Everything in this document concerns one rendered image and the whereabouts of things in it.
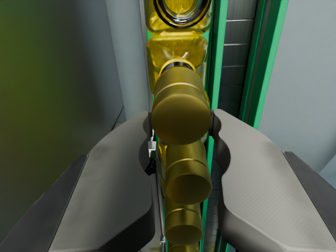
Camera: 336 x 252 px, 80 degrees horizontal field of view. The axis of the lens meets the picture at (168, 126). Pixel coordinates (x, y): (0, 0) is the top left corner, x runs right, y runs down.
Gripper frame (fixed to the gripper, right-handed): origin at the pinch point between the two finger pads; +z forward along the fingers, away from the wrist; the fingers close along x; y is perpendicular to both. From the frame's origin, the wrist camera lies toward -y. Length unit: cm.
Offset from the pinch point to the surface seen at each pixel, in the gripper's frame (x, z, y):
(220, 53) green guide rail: 6.3, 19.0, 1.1
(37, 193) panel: -11.7, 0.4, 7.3
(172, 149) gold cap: -0.6, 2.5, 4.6
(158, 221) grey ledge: -6, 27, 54
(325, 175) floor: 128, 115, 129
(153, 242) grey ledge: -9, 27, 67
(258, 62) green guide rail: 13.3, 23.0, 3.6
